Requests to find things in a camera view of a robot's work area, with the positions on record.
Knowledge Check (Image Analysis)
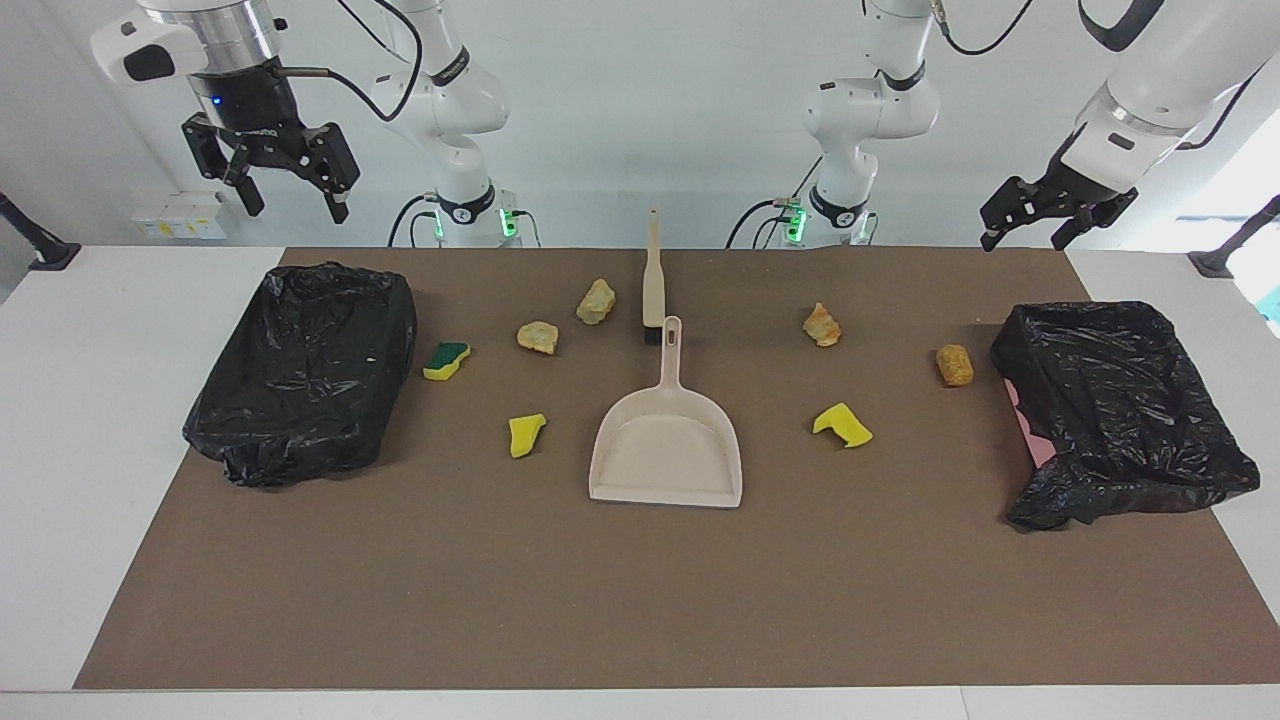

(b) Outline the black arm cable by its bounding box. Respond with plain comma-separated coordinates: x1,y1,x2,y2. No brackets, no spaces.
270,0,426,123
935,0,1266,151

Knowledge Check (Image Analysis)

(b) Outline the green and yellow sponge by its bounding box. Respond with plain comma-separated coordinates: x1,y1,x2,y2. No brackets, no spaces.
422,341,472,382

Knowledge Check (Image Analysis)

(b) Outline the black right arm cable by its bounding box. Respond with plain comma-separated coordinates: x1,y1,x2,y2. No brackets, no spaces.
270,0,426,123

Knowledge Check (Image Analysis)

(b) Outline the beige plastic dustpan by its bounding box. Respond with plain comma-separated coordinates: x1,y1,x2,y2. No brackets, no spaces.
588,316,743,509

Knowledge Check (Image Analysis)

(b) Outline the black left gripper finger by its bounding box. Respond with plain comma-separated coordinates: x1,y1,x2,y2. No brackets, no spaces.
980,178,1046,251
1050,205,1111,249

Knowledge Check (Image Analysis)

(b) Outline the brown table mat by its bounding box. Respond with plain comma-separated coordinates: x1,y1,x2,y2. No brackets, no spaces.
73,247,1280,691

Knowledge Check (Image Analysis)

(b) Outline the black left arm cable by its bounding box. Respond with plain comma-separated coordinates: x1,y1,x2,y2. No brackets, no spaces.
935,0,1266,151

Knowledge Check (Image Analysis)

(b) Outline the yellow sponge piece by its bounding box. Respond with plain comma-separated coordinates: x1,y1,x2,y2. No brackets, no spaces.
812,402,874,449
508,413,548,460

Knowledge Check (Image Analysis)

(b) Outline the pink bin with black bag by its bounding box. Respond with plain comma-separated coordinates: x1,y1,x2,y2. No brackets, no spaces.
991,301,1261,531

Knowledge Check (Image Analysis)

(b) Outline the white box with yellow label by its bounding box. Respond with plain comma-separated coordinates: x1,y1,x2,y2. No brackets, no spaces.
132,191,229,241

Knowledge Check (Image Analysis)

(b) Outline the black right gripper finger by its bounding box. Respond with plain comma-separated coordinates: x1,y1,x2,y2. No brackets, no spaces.
305,122,359,223
182,115,266,218

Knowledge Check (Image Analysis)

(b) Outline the orange striped croissant piece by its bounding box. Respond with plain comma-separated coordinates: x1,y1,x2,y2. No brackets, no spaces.
802,302,843,349

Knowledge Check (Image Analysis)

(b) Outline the pale tan bread chunk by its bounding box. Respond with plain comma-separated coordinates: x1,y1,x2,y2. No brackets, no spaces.
576,278,617,327

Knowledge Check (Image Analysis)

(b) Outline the black stand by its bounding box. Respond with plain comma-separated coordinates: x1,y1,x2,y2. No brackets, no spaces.
0,192,81,271
1188,195,1280,279

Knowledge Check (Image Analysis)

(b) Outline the black left base cable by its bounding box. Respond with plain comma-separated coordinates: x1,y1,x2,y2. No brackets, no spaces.
725,155,826,248

